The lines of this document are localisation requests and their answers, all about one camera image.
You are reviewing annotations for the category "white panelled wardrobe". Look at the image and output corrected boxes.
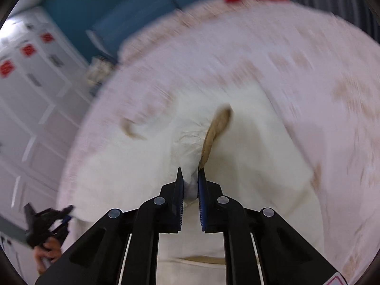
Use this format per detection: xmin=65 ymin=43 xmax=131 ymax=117
xmin=1 ymin=7 xmax=91 ymax=228

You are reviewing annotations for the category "teal upholstered headboard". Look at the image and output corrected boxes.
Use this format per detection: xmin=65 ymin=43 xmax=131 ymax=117
xmin=41 ymin=0 xmax=226 ymax=63

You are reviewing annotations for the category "cream quilted jacket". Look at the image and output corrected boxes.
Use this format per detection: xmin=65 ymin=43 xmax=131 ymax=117
xmin=72 ymin=85 xmax=324 ymax=284

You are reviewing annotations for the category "cream tassel bundle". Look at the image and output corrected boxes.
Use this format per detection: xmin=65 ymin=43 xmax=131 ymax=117
xmin=85 ymin=55 xmax=115 ymax=97

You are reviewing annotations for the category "person's left hand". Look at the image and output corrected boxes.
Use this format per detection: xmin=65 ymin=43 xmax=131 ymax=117
xmin=33 ymin=237 xmax=62 ymax=275

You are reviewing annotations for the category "pink floral bedspread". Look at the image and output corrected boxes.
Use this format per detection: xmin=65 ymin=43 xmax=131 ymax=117
xmin=57 ymin=0 xmax=379 ymax=284

